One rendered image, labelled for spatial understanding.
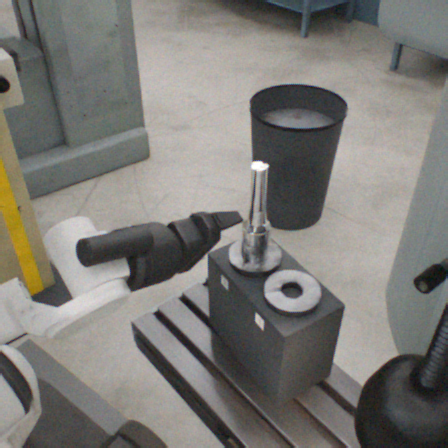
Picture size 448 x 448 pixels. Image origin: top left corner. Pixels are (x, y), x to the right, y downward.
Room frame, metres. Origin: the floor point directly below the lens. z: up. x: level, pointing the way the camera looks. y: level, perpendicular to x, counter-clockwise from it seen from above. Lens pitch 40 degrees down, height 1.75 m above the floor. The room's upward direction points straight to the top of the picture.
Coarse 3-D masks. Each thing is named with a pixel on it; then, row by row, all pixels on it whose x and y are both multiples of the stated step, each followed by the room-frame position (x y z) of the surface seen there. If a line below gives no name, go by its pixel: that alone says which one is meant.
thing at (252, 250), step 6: (246, 240) 0.63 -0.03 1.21; (252, 240) 0.62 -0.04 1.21; (258, 240) 0.62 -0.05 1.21; (264, 240) 0.62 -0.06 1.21; (246, 246) 0.63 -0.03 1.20; (252, 246) 0.62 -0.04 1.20; (258, 246) 0.62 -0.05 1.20; (264, 246) 0.62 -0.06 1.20; (246, 252) 0.62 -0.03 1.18; (252, 252) 0.62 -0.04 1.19; (258, 252) 0.62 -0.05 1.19; (264, 252) 0.62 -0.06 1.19; (246, 258) 0.62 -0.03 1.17; (252, 258) 0.62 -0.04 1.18; (258, 258) 0.62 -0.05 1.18; (264, 258) 0.62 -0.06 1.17
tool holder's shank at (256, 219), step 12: (252, 168) 0.64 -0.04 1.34; (264, 168) 0.64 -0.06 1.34; (252, 180) 0.64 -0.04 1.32; (264, 180) 0.63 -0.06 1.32; (252, 192) 0.63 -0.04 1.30; (264, 192) 0.63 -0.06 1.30; (252, 204) 0.63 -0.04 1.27; (264, 204) 0.63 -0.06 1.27; (252, 216) 0.63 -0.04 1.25; (264, 216) 0.63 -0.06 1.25; (252, 228) 0.63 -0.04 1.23
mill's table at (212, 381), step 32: (192, 288) 0.75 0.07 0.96; (160, 320) 0.69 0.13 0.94; (192, 320) 0.67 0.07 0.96; (160, 352) 0.59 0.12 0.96; (192, 352) 0.61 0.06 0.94; (224, 352) 0.59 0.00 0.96; (192, 384) 0.52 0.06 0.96; (224, 384) 0.54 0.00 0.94; (256, 384) 0.52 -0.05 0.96; (320, 384) 0.54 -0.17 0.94; (352, 384) 0.52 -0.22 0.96; (224, 416) 0.46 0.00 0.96; (256, 416) 0.48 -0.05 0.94; (288, 416) 0.46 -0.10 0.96; (320, 416) 0.46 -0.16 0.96; (352, 416) 0.46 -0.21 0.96
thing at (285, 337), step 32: (224, 256) 0.65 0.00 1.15; (288, 256) 0.65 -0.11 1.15; (224, 288) 0.61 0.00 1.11; (256, 288) 0.57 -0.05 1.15; (288, 288) 0.57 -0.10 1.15; (320, 288) 0.57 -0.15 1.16; (224, 320) 0.61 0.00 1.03; (256, 320) 0.53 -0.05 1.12; (288, 320) 0.51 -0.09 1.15; (320, 320) 0.51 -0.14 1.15; (256, 352) 0.53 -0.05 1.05; (288, 352) 0.48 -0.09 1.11; (320, 352) 0.52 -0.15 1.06; (288, 384) 0.49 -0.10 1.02
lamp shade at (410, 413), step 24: (408, 360) 0.21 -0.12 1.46; (384, 384) 0.19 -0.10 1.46; (408, 384) 0.19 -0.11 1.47; (360, 408) 0.19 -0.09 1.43; (384, 408) 0.18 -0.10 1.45; (408, 408) 0.17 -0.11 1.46; (432, 408) 0.17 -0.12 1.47; (360, 432) 0.18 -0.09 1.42; (384, 432) 0.17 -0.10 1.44; (408, 432) 0.16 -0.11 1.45; (432, 432) 0.16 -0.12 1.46
